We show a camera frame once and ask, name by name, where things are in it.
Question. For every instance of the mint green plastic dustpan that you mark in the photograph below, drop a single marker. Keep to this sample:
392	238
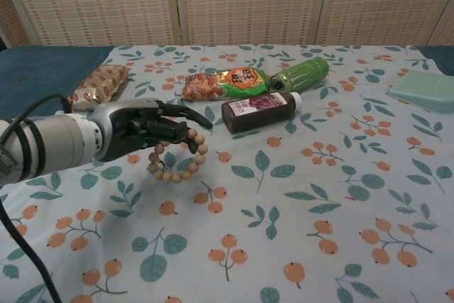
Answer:
422	92

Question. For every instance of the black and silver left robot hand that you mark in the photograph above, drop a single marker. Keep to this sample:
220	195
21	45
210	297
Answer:
120	129

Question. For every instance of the green energy drink can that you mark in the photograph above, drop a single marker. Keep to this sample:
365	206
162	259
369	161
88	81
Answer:
301	74

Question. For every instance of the green and orange snack bag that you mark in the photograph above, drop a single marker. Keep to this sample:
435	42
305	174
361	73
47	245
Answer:
227	83

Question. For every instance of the floral leaf and fruit tablecloth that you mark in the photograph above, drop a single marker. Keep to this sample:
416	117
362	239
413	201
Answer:
248	193

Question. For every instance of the woven bamboo screen panel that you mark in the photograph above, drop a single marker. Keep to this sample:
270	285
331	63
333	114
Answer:
445	33
12	22
383	1
99	1
252	1

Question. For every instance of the gold and red snack packet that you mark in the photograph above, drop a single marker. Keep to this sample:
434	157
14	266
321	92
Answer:
101	84

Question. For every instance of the purple juice bottle white cap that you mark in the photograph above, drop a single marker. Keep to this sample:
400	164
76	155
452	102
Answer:
255	109

